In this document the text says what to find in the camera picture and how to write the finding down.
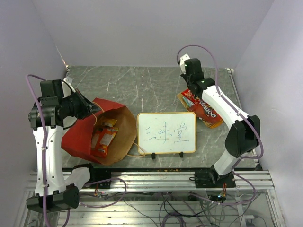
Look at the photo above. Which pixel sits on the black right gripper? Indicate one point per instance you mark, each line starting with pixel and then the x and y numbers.
pixel 183 75

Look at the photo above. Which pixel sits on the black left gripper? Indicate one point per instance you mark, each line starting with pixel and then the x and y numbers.
pixel 87 107

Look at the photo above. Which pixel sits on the red orange snack bag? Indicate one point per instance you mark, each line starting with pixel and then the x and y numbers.
pixel 188 94

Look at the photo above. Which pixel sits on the tan teal chips bag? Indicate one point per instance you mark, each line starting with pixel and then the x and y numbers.
pixel 180 98

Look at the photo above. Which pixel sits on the orange white snack packet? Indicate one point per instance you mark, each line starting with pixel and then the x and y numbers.
pixel 101 139

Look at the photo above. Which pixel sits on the red paper bag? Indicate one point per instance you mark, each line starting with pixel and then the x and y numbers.
pixel 77 140

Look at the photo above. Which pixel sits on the green red candy bag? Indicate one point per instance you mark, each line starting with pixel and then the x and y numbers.
pixel 188 104

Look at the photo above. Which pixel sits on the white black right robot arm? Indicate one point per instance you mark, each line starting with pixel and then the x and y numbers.
pixel 244 130

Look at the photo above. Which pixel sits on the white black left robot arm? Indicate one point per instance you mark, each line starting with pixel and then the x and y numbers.
pixel 53 192

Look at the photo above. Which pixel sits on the small yellow snack packet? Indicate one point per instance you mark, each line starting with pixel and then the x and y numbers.
pixel 106 122

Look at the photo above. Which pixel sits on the yellow framed whiteboard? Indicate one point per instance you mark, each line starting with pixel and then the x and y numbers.
pixel 166 133

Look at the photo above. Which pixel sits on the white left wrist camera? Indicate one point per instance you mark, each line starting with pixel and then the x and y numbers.
pixel 68 80

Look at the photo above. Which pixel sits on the aluminium frame base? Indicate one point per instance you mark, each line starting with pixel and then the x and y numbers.
pixel 174 198

